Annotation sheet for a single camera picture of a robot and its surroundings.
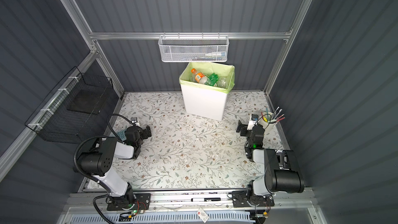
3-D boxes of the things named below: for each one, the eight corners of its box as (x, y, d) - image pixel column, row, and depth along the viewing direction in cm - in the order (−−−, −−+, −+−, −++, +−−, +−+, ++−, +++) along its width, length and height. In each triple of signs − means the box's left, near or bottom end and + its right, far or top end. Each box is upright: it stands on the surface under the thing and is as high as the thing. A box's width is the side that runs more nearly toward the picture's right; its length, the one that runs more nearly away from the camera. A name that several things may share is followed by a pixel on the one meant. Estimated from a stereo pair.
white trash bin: (184, 121, 105) (179, 91, 84) (186, 112, 110) (182, 82, 88) (221, 125, 103) (226, 97, 81) (222, 117, 107) (227, 87, 85)
